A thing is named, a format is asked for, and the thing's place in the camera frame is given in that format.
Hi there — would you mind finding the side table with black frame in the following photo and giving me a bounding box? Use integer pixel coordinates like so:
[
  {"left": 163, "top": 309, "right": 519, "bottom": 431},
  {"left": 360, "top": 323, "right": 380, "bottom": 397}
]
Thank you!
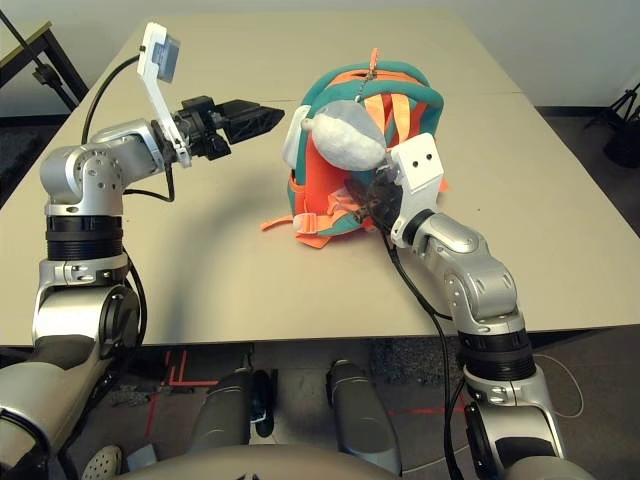
[{"left": 0, "top": 19, "right": 90, "bottom": 109}]

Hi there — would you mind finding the grey robot torso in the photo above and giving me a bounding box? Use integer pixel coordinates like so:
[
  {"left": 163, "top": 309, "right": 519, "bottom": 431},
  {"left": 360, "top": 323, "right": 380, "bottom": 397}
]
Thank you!
[{"left": 117, "top": 442, "right": 401, "bottom": 480}]

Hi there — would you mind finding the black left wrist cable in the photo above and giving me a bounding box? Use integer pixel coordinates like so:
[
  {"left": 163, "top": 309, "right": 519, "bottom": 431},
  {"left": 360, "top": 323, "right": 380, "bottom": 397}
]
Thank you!
[{"left": 82, "top": 53, "right": 176, "bottom": 204}]

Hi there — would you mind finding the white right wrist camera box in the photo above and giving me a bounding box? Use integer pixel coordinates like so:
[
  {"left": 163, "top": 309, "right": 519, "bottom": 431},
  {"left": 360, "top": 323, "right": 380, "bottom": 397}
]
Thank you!
[{"left": 384, "top": 132, "right": 446, "bottom": 250}]

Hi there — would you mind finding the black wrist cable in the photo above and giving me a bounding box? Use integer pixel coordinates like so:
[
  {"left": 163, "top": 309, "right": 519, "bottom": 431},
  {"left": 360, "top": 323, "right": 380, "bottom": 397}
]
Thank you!
[
  {"left": 379, "top": 229, "right": 469, "bottom": 480},
  {"left": 82, "top": 53, "right": 176, "bottom": 204}
]

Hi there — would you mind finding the orange teal backpack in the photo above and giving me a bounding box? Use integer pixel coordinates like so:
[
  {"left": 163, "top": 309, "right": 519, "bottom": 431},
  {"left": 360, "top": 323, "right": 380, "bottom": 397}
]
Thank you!
[{"left": 258, "top": 47, "right": 454, "bottom": 250}]

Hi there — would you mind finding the white perforated shoe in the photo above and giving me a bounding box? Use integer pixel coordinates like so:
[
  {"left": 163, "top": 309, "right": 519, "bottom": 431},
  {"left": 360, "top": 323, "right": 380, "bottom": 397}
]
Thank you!
[{"left": 82, "top": 444, "right": 124, "bottom": 480}]

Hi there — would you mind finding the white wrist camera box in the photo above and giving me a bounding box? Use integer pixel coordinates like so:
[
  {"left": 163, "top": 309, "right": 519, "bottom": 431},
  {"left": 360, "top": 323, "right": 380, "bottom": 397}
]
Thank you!
[
  {"left": 137, "top": 21, "right": 194, "bottom": 169},
  {"left": 384, "top": 132, "right": 446, "bottom": 250}
]

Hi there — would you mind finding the grey robot leg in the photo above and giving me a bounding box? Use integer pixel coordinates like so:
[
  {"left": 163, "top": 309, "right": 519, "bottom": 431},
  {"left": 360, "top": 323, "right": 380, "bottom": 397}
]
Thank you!
[
  {"left": 327, "top": 358, "right": 404, "bottom": 476},
  {"left": 189, "top": 367, "right": 276, "bottom": 451}
]

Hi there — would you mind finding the grey robot right leg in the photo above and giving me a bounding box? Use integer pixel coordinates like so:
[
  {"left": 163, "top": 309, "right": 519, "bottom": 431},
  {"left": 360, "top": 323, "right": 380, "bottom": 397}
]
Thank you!
[{"left": 327, "top": 358, "right": 404, "bottom": 476}]

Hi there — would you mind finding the thin white floor cable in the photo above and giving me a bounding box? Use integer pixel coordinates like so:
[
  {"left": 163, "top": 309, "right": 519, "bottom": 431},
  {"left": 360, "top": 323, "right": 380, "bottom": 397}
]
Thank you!
[{"left": 532, "top": 352, "right": 586, "bottom": 419}]

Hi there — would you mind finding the grey robot left leg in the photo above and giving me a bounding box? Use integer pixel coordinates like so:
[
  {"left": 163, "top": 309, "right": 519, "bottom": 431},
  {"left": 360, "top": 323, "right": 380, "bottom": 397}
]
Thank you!
[{"left": 189, "top": 367, "right": 276, "bottom": 451}]

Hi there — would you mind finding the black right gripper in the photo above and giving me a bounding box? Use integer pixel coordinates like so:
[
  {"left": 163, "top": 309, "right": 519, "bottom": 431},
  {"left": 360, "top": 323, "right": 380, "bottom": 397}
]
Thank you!
[{"left": 345, "top": 181, "right": 404, "bottom": 232}]

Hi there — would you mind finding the grey plush toy pendant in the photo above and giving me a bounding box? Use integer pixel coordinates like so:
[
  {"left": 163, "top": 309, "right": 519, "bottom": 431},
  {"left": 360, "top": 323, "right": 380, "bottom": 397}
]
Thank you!
[{"left": 298, "top": 98, "right": 389, "bottom": 174}]

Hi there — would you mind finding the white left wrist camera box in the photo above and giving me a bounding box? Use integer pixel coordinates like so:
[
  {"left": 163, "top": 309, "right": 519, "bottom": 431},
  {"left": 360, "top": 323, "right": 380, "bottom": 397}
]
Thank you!
[{"left": 137, "top": 21, "right": 194, "bottom": 169}]

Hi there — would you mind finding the thin black pole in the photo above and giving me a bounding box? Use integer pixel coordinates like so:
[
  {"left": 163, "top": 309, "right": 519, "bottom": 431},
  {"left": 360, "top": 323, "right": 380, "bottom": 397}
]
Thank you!
[{"left": 0, "top": 9, "right": 41, "bottom": 69}]

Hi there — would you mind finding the black tripod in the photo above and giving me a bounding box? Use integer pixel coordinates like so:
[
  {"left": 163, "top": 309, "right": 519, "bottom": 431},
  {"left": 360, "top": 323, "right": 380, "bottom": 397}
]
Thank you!
[{"left": 584, "top": 82, "right": 640, "bottom": 169}]

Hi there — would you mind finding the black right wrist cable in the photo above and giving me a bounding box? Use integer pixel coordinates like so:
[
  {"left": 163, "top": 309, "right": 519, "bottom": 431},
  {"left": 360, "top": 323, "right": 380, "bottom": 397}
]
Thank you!
[{"left": 379, "top": 229, "right": 469, "bottom": 480}]

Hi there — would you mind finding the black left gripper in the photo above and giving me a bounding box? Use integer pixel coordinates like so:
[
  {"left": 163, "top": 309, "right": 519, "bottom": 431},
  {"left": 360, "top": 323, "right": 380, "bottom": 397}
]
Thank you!
[{"left": 172, "top": 94, "right": 287, "bottom": 162}]

